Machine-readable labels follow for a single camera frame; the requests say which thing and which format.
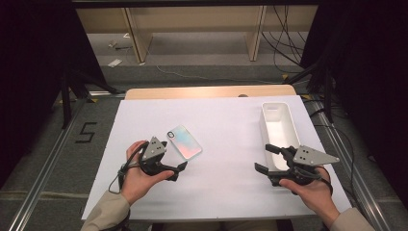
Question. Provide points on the black tripod stand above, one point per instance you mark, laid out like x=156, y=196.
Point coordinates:
x=327, y=96
x=66, y=102

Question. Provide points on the dark curtain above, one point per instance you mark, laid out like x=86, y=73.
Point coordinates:
x=369, y=80
x=32, y=80

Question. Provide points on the aluminium floor rail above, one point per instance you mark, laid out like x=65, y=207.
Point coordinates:
x=349, y=166
x=41, y=173

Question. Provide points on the white plastic container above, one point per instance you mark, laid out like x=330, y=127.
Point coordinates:
x=279, y=128

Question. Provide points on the person's left hand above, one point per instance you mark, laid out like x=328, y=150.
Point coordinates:
x=136, y=183

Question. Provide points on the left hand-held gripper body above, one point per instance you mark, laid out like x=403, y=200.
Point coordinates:
x=154, y=150

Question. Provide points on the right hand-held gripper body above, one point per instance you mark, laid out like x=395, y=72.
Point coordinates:
x=309, y=156

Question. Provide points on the light wooden furniture frame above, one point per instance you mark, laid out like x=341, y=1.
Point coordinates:
x=192, y=19

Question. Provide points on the person's right hand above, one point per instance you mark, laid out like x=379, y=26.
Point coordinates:
x=316, y=195

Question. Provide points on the white paper scrap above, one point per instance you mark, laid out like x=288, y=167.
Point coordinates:
x=114, y=63

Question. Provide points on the small floor debris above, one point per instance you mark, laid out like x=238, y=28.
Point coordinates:
x=113, y=44

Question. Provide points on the white board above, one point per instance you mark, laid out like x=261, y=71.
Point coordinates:
x=218, y=128

